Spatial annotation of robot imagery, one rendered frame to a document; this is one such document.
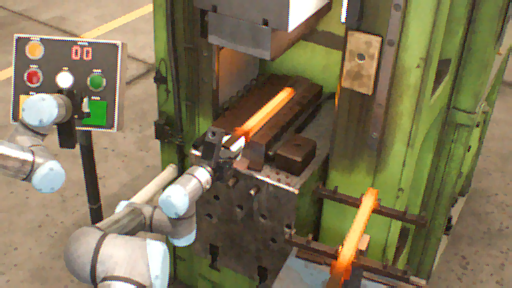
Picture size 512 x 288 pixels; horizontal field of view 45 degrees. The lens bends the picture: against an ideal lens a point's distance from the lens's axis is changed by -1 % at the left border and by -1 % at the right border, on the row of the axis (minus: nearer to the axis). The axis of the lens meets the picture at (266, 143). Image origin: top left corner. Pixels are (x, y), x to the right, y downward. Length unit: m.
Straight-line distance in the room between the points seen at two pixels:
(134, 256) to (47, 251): 1.72
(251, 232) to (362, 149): 0.45
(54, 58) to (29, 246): 1.25
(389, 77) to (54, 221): 1.93
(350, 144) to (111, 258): 0.87
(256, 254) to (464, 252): 1.34
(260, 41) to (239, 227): 0.64
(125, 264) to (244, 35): 0.73
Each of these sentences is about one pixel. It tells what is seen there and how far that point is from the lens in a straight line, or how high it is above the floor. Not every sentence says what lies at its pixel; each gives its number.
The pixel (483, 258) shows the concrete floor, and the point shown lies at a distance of 3.11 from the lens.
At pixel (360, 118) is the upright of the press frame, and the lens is 1.82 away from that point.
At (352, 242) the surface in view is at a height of 1.01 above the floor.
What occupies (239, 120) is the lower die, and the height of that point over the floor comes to 0.99.
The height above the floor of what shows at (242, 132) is 1.02.
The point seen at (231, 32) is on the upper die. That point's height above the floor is 1.32.
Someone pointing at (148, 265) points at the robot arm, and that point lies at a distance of 1.29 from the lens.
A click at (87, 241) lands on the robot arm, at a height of 1.13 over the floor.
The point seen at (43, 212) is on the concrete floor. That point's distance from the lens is 3.21.
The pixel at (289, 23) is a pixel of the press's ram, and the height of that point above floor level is 1.39.
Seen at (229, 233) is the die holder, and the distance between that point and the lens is 2.06.
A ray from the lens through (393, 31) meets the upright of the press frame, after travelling 1.68.
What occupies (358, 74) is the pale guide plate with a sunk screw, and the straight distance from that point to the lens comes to 1.74.
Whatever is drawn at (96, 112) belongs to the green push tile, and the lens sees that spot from 1.97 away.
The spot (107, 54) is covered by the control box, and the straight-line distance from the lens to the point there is 1.97.
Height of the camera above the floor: 2.05
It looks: 35 degrees down
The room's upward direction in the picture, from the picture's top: 3 degrees clockwise
